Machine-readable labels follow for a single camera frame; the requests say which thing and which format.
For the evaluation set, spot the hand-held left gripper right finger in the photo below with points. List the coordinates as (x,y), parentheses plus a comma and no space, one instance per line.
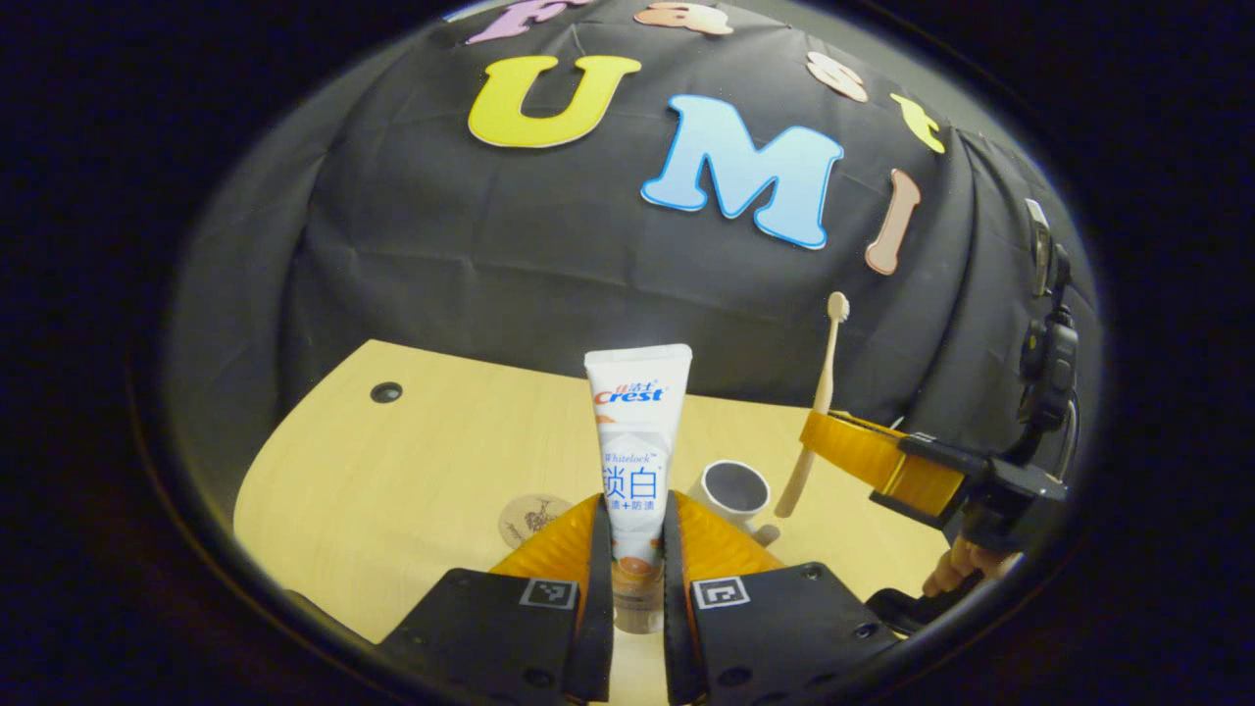
(675,608)

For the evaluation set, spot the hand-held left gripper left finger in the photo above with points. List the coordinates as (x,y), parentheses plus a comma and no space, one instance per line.
(600,608)

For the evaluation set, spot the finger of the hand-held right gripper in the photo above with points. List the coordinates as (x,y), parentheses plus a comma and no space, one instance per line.
(873,456)

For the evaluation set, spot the beige toothbrush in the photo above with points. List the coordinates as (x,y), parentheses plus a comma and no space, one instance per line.
(822,392)

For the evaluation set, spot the white cup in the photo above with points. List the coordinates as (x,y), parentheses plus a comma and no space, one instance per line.
(730,495)

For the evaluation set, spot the white toothpaste tube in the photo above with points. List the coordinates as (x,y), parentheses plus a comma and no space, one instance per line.
(637,451)

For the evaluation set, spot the light wooden desktop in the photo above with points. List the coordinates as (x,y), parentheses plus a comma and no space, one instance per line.
(441,471)

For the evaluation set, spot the black backdrop cloth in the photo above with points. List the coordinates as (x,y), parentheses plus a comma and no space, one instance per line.
(588,265)

